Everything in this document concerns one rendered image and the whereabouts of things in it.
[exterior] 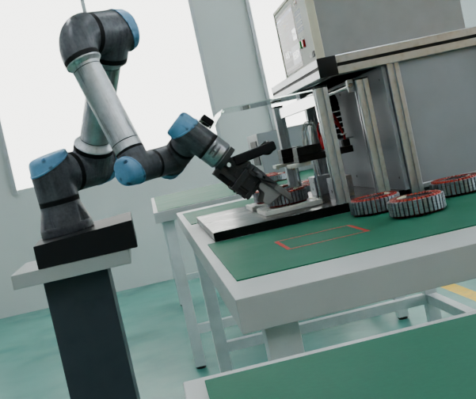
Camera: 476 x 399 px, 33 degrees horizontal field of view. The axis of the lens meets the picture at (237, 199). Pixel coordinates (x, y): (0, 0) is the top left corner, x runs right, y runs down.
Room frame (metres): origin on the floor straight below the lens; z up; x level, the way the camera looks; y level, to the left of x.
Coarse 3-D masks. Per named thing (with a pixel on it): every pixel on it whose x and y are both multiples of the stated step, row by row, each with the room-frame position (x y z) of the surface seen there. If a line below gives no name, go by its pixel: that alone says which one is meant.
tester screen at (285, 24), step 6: (288, 12) 2.23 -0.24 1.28; (282, 18) 2.33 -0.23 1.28; (288, 18) 2.25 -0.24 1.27; (276, 24) 2.43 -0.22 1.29; (282, 24) 2.35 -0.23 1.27; (288, 24) 2.26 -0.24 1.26; (294, 24) 2.19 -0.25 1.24; (282, 30) 2.37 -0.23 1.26; (288, 30) 2.28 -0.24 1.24; (282, 36) 2.39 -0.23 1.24; (288, 36) 2.30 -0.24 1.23; (282, 42) 2.40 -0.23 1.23; (288, 42) 2.31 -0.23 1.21; (294, 42) 2.24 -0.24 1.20; (282, 48) 2.42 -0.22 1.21; (288, 48) 2.33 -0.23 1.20; (300, 54) 2.19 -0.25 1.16; (288, 60) 2.37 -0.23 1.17; (294, 66) 2.31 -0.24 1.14
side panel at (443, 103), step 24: (408, 72) 1.94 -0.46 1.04; (432, 72) 1.94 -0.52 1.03; (456, 72) 1.95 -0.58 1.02; (408, 96) 1.94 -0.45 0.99; (432, 96) 1.94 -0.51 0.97; (456, 96) 1.95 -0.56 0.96; (408, 120) 1.92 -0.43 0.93; (432, 120) 1.94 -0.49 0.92; (456, 120) 1.95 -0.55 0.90; (408, 144) 1.93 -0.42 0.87; (432, 144) 1.94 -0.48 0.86; (456, 144) 1.94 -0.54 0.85; (408, 168) 1.92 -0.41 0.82; (432, 168) 1.94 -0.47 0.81; (456, 168) 1.94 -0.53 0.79
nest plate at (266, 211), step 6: (312, 198) 2.13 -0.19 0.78; (294, 204) 2.05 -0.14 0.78; (300, 204) 2.04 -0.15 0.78; (306, 204) 2.04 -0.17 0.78; (312, 204) 2.04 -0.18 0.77; (258, 210) 2.14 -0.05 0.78; (264, 210) 2.08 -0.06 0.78; (270, 210) 2.04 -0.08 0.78; (276, 210) 2.03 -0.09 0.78; (282, 210) 2.03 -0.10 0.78; (288, 210) 2.03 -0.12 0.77
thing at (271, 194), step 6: (264, 186) 2.06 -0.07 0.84; (270, 186) 2.05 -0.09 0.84; (276, 186) 2.04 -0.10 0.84; (264, 192) 2.06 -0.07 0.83; (270, 192) 2.05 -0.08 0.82; (276, 192) 2.04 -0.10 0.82; (282, 192) 2.04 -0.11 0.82; (288, 192) 2.05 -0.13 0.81; (264, 198) 2.05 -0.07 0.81; (270, 198) 2.05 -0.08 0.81; (276, 198) 2.04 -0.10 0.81; (288, 198) 2.04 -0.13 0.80
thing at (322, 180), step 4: (320, 176) 2.33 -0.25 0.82; (324, 176) 2.33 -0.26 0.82; (328, 176) 2.33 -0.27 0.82; (312, 180) 2.35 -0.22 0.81; (320, 180) 2.33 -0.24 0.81; (324, 180) 2.33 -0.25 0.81; (312, 184) 2.36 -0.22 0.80; (316, 184) 2.33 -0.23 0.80; (320, 184) 2.33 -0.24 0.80; (324, 184) 2.33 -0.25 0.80; (312, 188) 2.37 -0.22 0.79; (316, 188) 2.33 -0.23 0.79; (324, 188) 2.33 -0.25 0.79; (328, 188) 2.33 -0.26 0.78; (312, 192) 2.38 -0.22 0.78; (316, 192) 2.33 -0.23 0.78; (324, 192) 2.33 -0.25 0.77; (328, 192) 2.33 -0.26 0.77
